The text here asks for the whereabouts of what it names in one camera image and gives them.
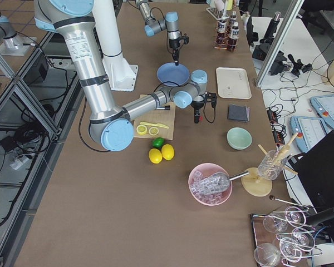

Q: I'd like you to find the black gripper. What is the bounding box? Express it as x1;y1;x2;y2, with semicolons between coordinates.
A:
168;38;181;66
190;96;205;123

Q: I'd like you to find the blue plate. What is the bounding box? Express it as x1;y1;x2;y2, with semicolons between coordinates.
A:
157;62;190;86

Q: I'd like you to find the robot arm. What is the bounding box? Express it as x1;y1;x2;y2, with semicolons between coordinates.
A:
34;0;208;151
135;1;183;66

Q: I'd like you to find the wooden cutting board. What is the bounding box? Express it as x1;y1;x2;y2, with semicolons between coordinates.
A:
134;102;176;140

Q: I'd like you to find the yellow plastic knife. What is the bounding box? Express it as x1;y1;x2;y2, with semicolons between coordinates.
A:
140;121;169;129

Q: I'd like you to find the grey folded cloth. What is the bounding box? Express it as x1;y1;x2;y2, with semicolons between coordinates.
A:
228;104;250;122

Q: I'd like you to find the yellow lemon upper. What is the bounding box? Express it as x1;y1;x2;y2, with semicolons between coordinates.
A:
161;144;175;161

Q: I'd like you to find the yellow lemon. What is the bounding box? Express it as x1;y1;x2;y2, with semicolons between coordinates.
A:
149;148;163;164
161;144;175;161

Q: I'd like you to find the green lime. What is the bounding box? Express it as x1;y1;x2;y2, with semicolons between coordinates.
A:
152;137;165;149

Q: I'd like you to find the lemon slice lower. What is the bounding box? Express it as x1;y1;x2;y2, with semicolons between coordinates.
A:
148;126;159;136

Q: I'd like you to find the lemon slice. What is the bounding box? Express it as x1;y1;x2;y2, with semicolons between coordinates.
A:
136;124;148;135
148;126;159;136

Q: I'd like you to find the green bowl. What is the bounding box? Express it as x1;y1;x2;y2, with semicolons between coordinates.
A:
227;127;252;150

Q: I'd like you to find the bottle white cap middle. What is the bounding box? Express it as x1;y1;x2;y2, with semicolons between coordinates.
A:
215;19;227;47

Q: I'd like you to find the bottle white cap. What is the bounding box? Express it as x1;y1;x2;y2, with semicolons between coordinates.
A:
228;22;239;52
229;11;237;28
215;19;227;47

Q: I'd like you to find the cream rabbit tray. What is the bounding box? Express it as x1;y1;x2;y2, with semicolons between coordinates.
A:
216;67;252;100

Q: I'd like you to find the yellow lemon lower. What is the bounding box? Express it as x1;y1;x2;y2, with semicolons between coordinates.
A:
149;148;163;164

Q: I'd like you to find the lemon slice upper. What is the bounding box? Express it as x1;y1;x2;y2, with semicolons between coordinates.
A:
136;124;148;135

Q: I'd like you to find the bottle white cap top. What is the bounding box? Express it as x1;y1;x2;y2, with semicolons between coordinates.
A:
228;22;239;52

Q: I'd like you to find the pink cup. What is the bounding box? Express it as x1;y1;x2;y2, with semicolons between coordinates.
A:
214;0;225;11

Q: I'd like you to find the bottle white cap right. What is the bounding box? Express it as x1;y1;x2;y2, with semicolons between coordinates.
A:
229;11;237;28

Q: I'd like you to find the steel ice scoop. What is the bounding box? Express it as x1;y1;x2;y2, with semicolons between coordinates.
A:
209;171;249;194

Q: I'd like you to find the yellow cup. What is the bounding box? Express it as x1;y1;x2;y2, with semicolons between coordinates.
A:
225;0;233;10

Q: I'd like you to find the pink bowl of ice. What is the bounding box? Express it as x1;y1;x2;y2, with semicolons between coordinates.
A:
188;163;233;206

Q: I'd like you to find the wooden cup stand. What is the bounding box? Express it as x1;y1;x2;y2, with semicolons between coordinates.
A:
241;132;301;197

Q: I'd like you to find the glass cup on stand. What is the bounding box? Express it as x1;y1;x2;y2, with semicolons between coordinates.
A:
258;150;287;181

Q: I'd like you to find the teach pendant left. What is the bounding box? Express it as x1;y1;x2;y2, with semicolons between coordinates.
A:
289;116;330;152

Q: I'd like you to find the teach pendant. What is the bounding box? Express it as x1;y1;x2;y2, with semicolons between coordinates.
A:
289;116;330;152
310;94;334;129

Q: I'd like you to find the black laptop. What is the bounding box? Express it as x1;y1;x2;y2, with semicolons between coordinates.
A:
289;130;334;210

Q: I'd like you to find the teach pendant right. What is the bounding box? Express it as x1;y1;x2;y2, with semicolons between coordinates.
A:
310;94;334;129

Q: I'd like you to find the wine glass rack tray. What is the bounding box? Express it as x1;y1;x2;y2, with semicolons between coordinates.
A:
250;205;322;266

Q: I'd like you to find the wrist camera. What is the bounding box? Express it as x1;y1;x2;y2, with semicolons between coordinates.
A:
180;34;189;45
204;92;217;104

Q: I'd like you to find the copper wire bottle rack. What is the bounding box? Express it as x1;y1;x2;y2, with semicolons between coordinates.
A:
214;19;239;52

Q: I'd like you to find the white wire cup rack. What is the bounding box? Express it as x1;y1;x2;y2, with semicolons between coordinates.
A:
206;0;233;21

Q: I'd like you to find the aluminium frame post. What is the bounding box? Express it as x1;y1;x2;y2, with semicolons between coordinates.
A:
255;0;304;88

